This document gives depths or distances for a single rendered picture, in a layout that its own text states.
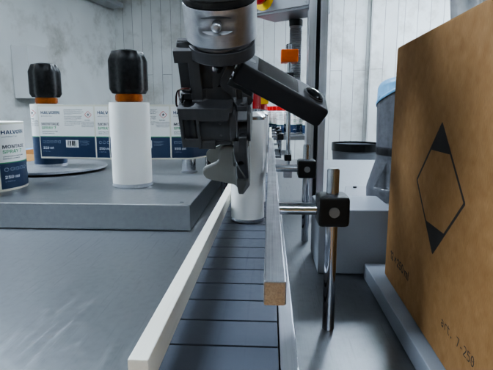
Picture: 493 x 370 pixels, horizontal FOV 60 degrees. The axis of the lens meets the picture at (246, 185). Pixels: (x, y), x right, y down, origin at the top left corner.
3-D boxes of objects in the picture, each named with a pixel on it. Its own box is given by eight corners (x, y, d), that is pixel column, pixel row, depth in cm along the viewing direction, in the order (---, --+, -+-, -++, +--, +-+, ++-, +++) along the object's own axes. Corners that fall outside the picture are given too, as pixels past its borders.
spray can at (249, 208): (232, 215, 70) (231, 86, 67) (264, 216, 70) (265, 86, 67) (229, 224, 65) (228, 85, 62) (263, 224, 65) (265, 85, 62)
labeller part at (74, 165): (29, 162, 142) (28, 158, 141) (122, 163, 140) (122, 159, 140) (-37, 177, 111) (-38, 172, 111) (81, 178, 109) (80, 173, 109)
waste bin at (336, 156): (375, 197, 528) (378, 141, 517) (377, 206, 476) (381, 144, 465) (331, 195, 541) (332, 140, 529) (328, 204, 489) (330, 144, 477)
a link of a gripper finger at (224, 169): (207, 191, 60) (201, 135, 54) (250, 191, 59) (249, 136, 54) (205, 206, 57) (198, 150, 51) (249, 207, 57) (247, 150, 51)
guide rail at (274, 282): (268, 144, 128) (268, 140, 128) (272, 144, 128) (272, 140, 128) (263, 305, 23) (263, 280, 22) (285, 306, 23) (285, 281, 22)
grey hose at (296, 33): (287, 100, 119) (288, 21, 116) (300, 100, 119) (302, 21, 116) (287, 100, 116) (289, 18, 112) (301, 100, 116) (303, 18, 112)
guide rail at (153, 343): (243, 162, 130) (243, 156, 129) (248, 162, 130) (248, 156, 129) (128, 392, 24) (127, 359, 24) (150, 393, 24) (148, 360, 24)
